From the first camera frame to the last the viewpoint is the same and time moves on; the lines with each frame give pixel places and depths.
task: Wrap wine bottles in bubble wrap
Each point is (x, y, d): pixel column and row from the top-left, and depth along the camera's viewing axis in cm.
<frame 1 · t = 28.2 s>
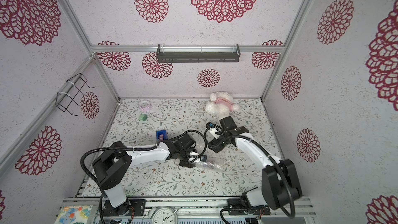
left hand: (193, 159, 88), fingers open
right hand: (214, 140, 86), fingers open
purple glass bottle: (212, 165, 83), point 6 cm above the table
blue tape dispenser: (161, 135, 94), point 7 cm above the table
white teddy bear pink shirt: (221, 104, 107), point 9 cm above the table

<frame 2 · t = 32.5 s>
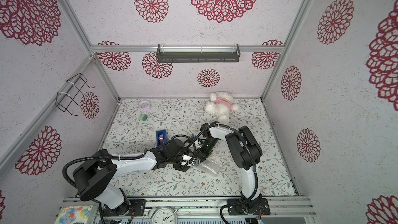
left hand: (188, 156, 88), fingers open
right hand: (197, 160, 88), fingers open
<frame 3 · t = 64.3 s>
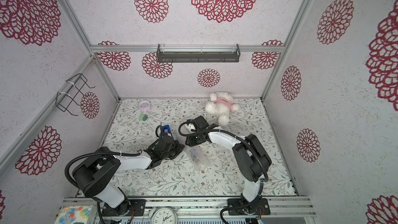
left hand: (185, 145, 90), fingers closed
right hand: (185, 141, 90), fingers open
blue tape dispenser: (166, 129, 101), point 3 cm above the table
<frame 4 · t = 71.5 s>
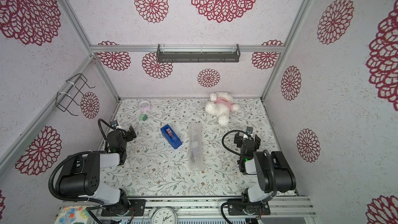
left hand: (124, 129, 93), fingers open
right hand: (247, 131, 91), fingers open
